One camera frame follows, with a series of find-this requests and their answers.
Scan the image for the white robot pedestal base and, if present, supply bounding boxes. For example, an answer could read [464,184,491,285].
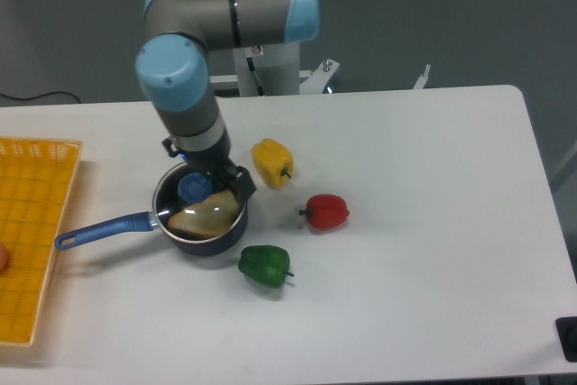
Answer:
[208,42,431,97]

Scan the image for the dark pot blue handle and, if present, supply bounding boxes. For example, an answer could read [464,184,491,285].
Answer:
[54,162,255,256]

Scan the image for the black table corner device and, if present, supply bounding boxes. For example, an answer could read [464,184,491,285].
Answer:
[555,316,577,362]

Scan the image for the green bell pepper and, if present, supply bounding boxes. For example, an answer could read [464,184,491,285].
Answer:
[237,245,294,289]

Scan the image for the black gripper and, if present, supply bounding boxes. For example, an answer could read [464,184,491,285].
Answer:
[161,134,256,201]

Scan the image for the black floor cable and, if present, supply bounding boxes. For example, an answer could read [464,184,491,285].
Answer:
[0,90,83,104]

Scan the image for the orange object in basket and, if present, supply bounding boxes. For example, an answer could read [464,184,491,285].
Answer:
[0,243,10,273]

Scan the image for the red bell pepper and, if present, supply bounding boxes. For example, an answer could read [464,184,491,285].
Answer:
[298,194,350,231]

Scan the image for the glass pot lid blue knob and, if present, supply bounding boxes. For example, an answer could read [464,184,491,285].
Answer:
[151,163,248,244]

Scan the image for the yellow woven basket tray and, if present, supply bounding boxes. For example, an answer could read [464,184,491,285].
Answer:
[1,136,83,347]

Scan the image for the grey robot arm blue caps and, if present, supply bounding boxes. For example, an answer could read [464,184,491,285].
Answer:
[135,0,320,202]

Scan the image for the yellow bell pepper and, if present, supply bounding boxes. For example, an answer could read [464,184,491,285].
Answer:
[251,138,294,189]

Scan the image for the toast bread slice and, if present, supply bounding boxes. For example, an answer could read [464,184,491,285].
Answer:
[168,190,242,240]

